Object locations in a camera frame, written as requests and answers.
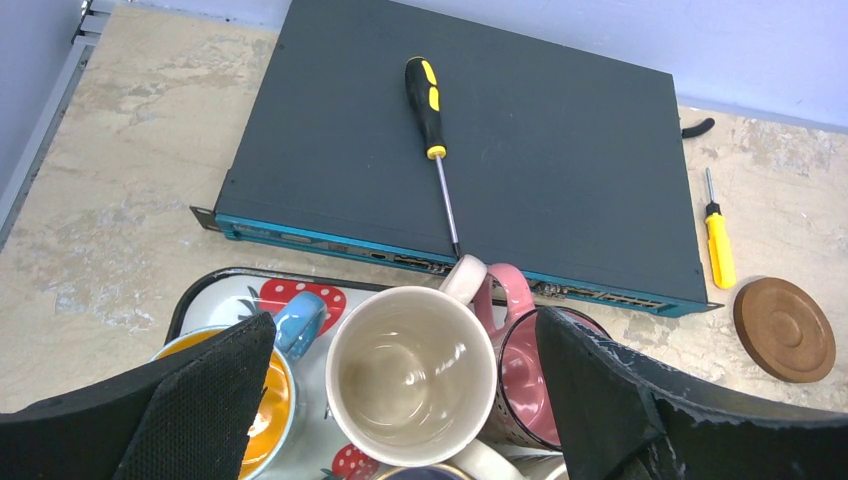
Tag orange interior mug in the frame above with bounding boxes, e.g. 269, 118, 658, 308
153, 292, 328, 479

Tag purple interior mug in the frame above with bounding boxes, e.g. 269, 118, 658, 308
375, 464, 471, 480

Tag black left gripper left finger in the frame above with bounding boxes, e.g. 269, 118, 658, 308
1, 314, 276, 479

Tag white strawberry tray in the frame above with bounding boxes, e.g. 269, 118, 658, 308
165, 267, 387, 479

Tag cream mug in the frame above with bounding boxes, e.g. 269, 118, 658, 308
325, 255, 523, 479

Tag small yellow screwdriver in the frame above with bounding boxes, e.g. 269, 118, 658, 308
705, 168, 737, 289

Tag black handled pliers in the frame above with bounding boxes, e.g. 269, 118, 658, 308
681, 117, 715, 140

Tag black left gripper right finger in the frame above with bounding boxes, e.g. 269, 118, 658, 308
535, 307, 847, 479

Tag dark network switch box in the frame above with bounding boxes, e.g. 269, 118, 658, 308
194, 1, 713, 317

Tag pink mug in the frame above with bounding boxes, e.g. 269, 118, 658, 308
473, 262, 611, 453

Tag wooden coaster far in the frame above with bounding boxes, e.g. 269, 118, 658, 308
733, 277, 836, 383

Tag black yellow long screwdriver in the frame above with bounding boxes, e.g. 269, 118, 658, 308
404, 56, 462, 259

